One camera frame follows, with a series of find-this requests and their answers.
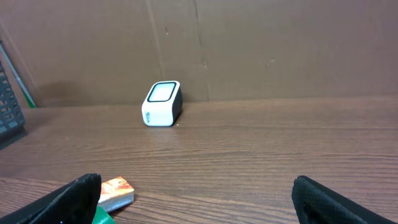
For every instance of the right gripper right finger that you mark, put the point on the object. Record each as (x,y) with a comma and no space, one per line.
(316,204)

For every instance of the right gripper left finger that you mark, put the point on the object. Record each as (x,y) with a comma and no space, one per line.
(75,202)

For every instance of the green lid jar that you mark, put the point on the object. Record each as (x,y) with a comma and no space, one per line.
(102,217)

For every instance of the small orange carton box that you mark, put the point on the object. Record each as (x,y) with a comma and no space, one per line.
(115,193)

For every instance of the white barcode scanner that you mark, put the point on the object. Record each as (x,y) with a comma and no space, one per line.
(163,104)

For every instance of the grey plastic shopping basket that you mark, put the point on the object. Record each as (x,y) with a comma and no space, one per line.
(12,119)

